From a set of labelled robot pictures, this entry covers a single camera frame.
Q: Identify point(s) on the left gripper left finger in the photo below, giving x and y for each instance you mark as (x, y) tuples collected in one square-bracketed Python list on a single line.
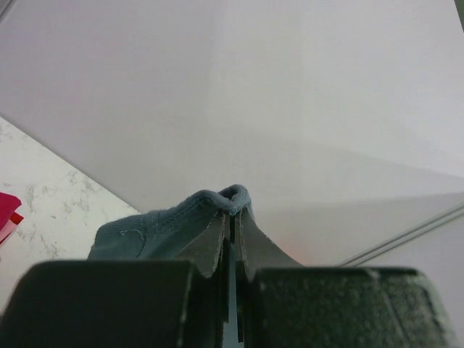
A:
[(179, 302)]

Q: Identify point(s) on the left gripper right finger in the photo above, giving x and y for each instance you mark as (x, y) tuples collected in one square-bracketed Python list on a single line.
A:
[(281, 303)]

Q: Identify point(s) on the blue grey t shirt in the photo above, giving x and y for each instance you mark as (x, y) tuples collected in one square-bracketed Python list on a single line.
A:
[(163, 233)]

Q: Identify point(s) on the folded red t shirt stack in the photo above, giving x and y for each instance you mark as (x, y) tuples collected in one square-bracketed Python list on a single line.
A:
[(10, 219)]

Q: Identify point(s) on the right aluminium frame post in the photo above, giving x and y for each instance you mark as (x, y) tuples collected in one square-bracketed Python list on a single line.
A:
[(415, 232)]

